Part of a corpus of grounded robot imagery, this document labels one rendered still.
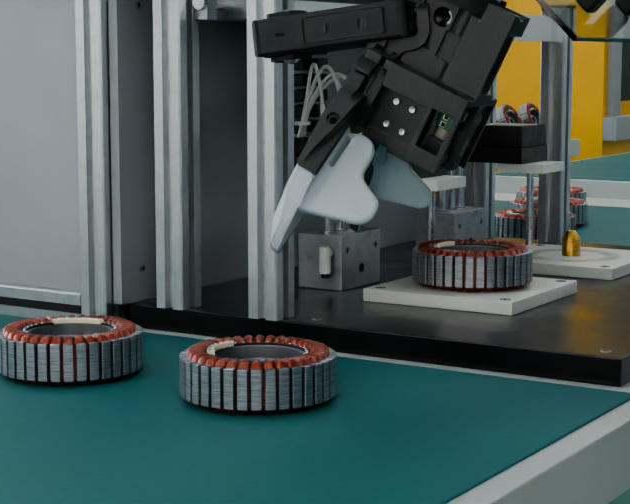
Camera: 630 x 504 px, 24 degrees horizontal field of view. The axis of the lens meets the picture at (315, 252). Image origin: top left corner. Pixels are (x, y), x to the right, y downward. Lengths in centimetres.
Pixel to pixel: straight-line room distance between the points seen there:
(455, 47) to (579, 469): 28
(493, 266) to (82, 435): 49
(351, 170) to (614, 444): 25
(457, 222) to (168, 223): 42
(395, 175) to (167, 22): 34
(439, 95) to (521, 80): 421
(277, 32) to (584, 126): 410
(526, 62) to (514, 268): 382
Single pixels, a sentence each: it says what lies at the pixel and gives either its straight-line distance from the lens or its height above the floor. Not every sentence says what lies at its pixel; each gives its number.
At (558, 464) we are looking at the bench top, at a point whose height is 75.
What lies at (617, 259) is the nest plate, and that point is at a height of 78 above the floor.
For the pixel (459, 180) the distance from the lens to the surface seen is 139.
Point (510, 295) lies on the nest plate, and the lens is 131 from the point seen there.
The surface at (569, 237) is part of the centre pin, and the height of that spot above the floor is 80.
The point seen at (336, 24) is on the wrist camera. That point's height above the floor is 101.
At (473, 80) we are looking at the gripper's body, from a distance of 94.
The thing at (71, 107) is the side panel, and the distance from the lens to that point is 136.
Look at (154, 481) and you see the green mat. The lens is 85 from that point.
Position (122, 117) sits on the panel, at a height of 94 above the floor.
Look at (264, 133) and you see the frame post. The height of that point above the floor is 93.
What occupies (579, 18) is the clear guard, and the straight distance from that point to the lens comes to 121.
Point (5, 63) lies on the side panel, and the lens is 141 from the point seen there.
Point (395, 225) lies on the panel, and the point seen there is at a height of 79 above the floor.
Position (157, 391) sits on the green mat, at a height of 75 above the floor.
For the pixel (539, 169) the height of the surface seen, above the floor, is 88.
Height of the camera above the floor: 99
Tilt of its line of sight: 8 degrees down
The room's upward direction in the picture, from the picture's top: straight up
